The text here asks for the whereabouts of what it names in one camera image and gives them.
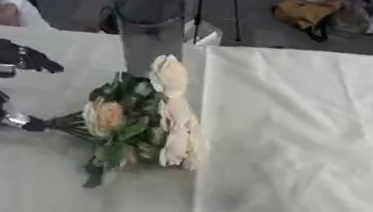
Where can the cream rose bouquet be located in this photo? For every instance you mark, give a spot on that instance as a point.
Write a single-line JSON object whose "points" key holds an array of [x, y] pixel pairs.
{"points": [[136, 115]]}

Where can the clear glass cylinder vase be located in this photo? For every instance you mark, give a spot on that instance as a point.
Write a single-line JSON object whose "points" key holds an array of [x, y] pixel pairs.
{"points": [[149, 30]]}

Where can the person's hand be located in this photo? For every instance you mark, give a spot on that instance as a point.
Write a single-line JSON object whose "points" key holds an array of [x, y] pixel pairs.
{"points": [[9, 14]]}

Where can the yellow bag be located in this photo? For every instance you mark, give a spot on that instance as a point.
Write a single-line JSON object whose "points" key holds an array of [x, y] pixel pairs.
{"points": [[306, 11]]}

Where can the black tripod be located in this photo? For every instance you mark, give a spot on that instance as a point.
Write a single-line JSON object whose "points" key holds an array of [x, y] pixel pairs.
{"points": [[207, 3]]}

